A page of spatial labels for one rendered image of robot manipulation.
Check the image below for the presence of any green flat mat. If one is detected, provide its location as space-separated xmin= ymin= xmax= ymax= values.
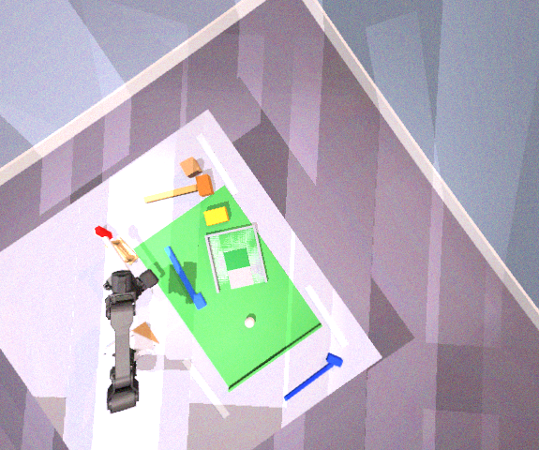
xmin=133 ymin=186 xmax=320 ymax=387

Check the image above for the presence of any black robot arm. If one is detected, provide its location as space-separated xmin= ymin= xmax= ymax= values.
xmin=102 ymin=269 xmax=140 ymax=413

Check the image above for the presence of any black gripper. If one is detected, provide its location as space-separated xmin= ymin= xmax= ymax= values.
xmin=131 ymin=268 xmax=159 ymax=301

